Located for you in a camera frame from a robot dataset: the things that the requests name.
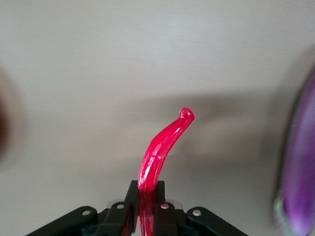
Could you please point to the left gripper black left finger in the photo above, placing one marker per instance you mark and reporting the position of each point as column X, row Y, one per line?
column 118, row 221

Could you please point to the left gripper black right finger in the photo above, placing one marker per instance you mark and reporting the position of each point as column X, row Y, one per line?
column 167, row 221

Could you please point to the long purple eggplant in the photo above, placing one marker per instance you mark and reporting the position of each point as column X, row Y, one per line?
column 300, row 159

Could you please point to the red chili pepper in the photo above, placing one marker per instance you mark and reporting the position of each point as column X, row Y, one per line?
column 157, row 152

